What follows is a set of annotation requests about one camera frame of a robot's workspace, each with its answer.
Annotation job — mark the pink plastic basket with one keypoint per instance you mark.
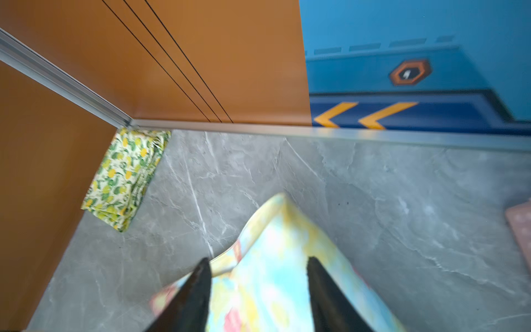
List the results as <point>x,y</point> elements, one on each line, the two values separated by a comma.
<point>518,219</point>

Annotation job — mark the pastel floral skirt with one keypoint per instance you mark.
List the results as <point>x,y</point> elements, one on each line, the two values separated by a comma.
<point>260,283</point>

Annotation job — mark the lemon print skirt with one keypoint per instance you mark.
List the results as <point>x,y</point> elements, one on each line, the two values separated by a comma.
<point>121,181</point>

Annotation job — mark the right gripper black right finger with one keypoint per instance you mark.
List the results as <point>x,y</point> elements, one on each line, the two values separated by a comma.
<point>331,310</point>

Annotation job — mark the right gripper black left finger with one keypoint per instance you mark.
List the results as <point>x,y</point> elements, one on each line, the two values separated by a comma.
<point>189,308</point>

